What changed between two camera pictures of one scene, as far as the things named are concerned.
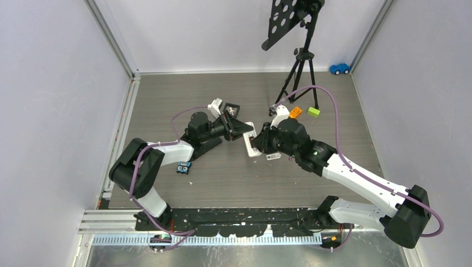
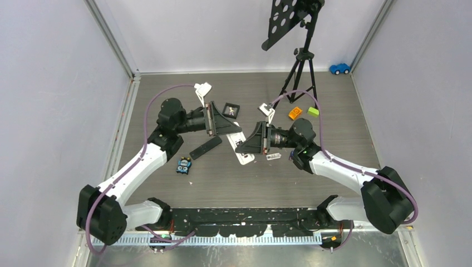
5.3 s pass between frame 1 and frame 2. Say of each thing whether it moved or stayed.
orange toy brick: stayed
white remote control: moved
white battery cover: stayed
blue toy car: stayed
